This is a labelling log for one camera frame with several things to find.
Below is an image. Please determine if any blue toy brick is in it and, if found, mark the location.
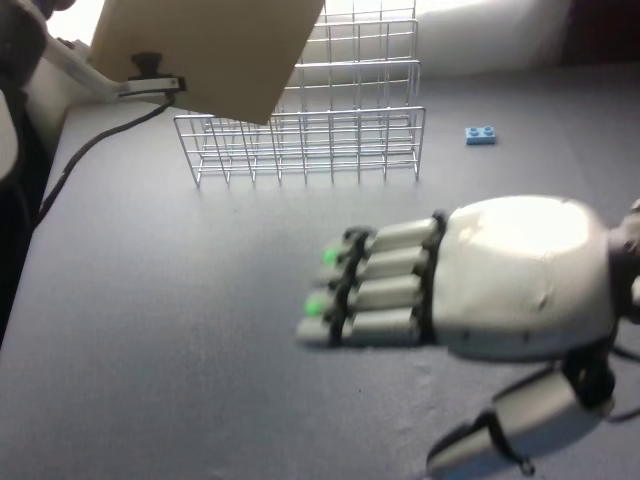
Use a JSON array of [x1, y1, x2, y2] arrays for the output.
[[464, 125, 500, 147]]

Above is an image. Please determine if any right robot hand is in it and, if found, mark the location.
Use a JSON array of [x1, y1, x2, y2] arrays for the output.
[[295, 194, 619, 479]]

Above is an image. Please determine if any beige paperback book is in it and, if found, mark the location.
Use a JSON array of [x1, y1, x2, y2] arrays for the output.
[[89, 0, 327, 125]]

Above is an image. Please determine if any wire file rack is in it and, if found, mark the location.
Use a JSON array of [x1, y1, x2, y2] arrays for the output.
[[173, 0, 428, 189]]

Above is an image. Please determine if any black cable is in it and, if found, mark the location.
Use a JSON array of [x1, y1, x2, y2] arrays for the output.
[[34, 92, 177, 229]]

